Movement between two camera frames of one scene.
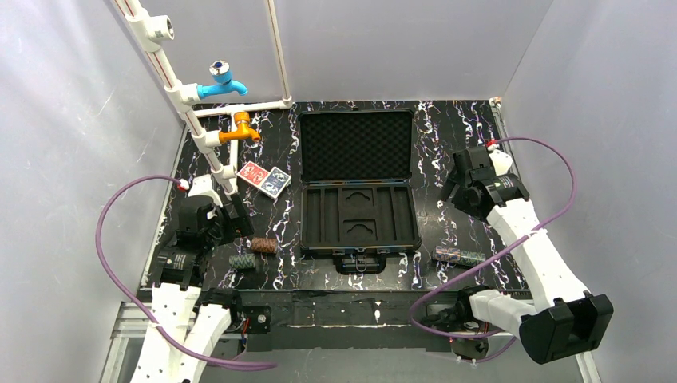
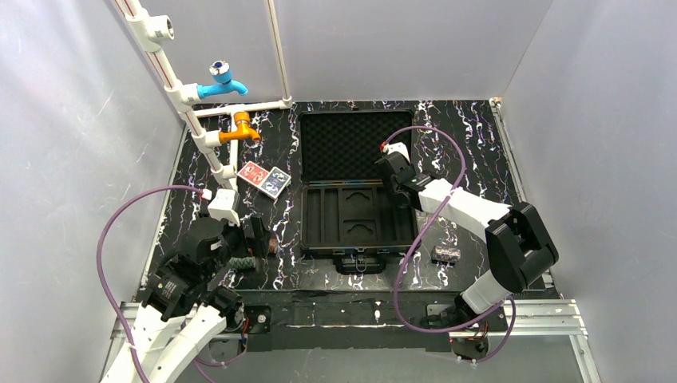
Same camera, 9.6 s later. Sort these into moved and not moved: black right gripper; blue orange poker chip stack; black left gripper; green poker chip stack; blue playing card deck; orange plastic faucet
Moved: black right gripper; black left gripper
Not moved: blue playing card deck; orange plastic faucet; green poker chip stack; blue orange poker chip stack
